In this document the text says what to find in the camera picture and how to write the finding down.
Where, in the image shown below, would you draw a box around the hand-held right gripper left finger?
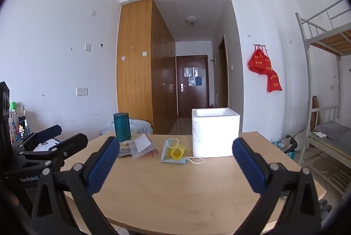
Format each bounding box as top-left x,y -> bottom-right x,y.
31,136 -> 129,235

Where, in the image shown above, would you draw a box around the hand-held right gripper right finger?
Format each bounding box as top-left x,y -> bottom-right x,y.
232,137 -> 322,235

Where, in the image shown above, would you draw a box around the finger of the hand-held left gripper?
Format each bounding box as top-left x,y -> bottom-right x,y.
18,133 -> 89,172
12,125 -> 63,155

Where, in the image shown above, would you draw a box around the teal canister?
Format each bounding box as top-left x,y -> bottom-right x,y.
113,112 -> 132,142

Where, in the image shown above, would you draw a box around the white foam box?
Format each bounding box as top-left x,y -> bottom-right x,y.
191,107 -> 241,158

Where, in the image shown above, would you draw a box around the blue face mask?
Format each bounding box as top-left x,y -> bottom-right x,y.
160,138 -> 205,165

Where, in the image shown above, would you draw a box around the yellow ribbed cup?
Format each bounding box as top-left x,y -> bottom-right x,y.
167,142 -> 186,160

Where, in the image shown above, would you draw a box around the white paper sheets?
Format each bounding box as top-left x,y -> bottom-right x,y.
34,138 -> 61,152

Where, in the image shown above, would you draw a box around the clear plastic bag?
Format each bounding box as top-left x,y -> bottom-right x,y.
129,134 -> 159,161

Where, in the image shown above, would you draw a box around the light blue bedding bundle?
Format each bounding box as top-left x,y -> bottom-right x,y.
102,118 -> 153,135

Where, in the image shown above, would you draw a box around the grey round basin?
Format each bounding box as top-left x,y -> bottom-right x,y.
311,159 -> 334,174

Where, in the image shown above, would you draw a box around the dark brown door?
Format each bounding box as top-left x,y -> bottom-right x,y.
176,55 -> 209,118

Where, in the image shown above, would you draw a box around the wooden board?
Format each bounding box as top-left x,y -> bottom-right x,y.
313,96 -> 320,126

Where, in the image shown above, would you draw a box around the grey cloth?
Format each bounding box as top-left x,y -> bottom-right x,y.
314,121 -> 347,140

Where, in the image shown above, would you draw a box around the brown side door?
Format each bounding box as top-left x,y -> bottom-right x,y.
218,35 -> 229,109

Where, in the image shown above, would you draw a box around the wooden wardrobe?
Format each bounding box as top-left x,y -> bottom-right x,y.
116,0 -> 179,135

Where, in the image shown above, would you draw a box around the metal bunk bed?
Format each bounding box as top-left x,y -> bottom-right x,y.
295,0 -> 351,197

